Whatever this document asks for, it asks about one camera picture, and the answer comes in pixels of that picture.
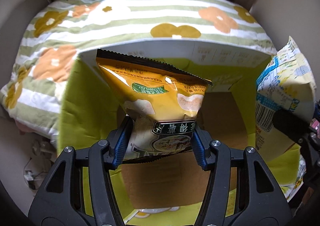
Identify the grey bed headboard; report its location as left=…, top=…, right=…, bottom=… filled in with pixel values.
left=1, top=0, right=49, bottom=87

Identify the white blue snack bag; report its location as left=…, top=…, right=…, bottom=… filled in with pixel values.
left=255, top=37, right=316, bottom=161

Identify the yellow black chip bag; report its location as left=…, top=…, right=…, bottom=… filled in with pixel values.
left=95, top=49, right=212, bottom=160

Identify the floral striped duvet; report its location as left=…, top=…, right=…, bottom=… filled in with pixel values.
left=1, top=0, right=276, bottom=140

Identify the green cardboard box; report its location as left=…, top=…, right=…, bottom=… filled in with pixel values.
left=52, top=39, right=313, bottom=199

